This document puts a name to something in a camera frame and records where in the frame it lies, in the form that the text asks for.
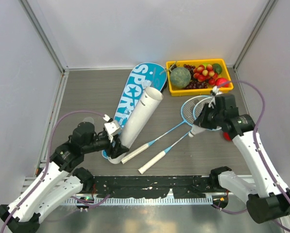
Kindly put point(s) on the green lime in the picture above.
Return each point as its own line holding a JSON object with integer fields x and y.
{"x": 217, "y": 68}

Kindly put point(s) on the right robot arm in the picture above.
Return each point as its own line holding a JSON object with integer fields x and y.
{"x": 269, "y": 197}

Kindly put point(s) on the blue badminton racket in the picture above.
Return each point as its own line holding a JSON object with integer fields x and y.
{"x": 174, "y": 143}
{"x": 186, "y": 112}

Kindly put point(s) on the green melon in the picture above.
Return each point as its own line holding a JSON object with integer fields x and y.
{"x": 180, "y": 77}

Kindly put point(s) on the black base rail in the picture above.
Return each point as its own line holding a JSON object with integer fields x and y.
{"x": 151, "y": 187}

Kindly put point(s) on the blue racket bag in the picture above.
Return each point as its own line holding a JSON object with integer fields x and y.
{"x": 133, "y": 89}

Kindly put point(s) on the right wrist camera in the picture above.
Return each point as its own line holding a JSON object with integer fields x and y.
{"x": 214, "y": 92}

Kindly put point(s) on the white shuttlecock tube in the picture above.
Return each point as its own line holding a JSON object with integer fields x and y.
{"x": 134, "y": 121}

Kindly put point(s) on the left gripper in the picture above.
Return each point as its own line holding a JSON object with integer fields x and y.
{"x": 118, "y": 148}

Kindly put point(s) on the red apple in tray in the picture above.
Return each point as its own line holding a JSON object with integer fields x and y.
{"x": 222, "y": 82}

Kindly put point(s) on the dark grape bunch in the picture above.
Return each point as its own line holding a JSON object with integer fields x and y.
{"x": 197, "y": 81}

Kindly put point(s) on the yellow plastic tray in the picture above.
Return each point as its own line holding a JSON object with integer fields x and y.
{"x": 170, "y": 65}

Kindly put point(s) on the right blue badminton racket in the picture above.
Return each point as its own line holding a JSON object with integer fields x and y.
{"x": 174, "y": 143}

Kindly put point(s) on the red apple on table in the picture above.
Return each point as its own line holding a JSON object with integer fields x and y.
{"x": 226, "y": 136}

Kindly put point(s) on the shuttlecock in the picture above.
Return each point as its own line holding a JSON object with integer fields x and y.
{"x": 146, "y": 83}
{"x": 197, "y": 131}

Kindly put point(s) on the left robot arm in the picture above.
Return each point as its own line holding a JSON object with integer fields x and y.
{"x": 61, "y": 178}

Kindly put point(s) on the clear tube lid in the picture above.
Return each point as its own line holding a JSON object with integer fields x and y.
{"x": 89, "y": 119}

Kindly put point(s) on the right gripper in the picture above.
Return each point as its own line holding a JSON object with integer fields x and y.
{"x": 201, "y": 121}

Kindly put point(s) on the shuttlecock on racket bag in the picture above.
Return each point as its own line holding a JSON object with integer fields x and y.
{"x": 146, "y": 83}

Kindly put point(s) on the left blue badminton racket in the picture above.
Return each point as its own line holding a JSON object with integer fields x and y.
{"x": 186, "y": 112}

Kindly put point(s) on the red cherry cluster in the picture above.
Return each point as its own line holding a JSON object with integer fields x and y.
{"x": 210, "y": 75}

